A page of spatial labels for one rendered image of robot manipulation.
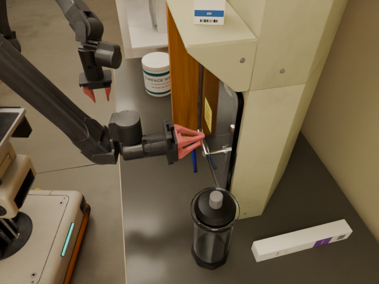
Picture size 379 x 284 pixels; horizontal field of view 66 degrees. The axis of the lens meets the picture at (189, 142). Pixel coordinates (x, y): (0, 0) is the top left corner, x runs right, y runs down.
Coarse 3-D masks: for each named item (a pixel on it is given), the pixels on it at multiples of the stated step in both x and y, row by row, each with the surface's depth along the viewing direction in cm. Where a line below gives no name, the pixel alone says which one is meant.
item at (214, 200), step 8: (208, 192) 65; (216, 192) 61; (224, 192) 65; (200, 200) 63; (208, 200) 63; (216, 200) 60; (224, 200) 63; (232, 200) 64; (200, 208) 62; (208, 208) 62; (216, 208) 62; (224, 208) 62; (232, 208) 62; (200, 216) 62; (208, 216) 61; (216, 216) 61; (224, 216) 61; (232, 216) 62; (208, 224) 61; (216, 224) 61
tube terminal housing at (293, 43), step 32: (256, 0) 44; (288, 0) 42; (320, 0) 43; (256, 32) 46; (288, 32) 46; (320, 32) 47; (256, 64) 49; (288, 64) 50; (320, 64) 63; (256, 96) 54; (288, 96) 55; (256, 128) 60; (288, 128) 62; (256, 160) 68; (288, 160) 94; (256, 192) 78
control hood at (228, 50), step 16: (176, 0) 57; (192, 0) 57; (176, 16) 51; (192, 16) 51; (224, 16) 51; (192, 32) 47; (208, 32) 47; (224, 32) 47; (240, 32) 47; (192, 48) 44; (208, 48) 45; (224, 48) 45; (240, 48) 46; (208, 64) 47; (224, 64) 47; (240, 64) 48; (224, 80) 50; (240, 80) 50
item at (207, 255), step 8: (200, 192) 67; (192, 200) 65; (192, 208) 64; (192, 216) 63; (200, 224) 61; (224, 224) 61; (232, 224) 61; (200, 232) 65; (208, 232) 63; (224, 232) 64; (200, 240) 68; (208, 240) 66; (216, 240) 65; (224, 240) 67; (200, 248) 71; (208, 248) 69; (216, 248) 68; (224, 248) 71; (200, 256) 74; (208, 256) 72; (216, 256) 72
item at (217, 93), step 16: (208, 80) 76; (208, 96) 79; (224, 96) 64; (240, 96) 55; (224, 112) 65; (240, 112) 57; (208, 128) 85; (224, 128) 67; (208, 144) 88; (224, 144) 69; (208, 160) 92; (224, 160) 71; (224, 176) 74
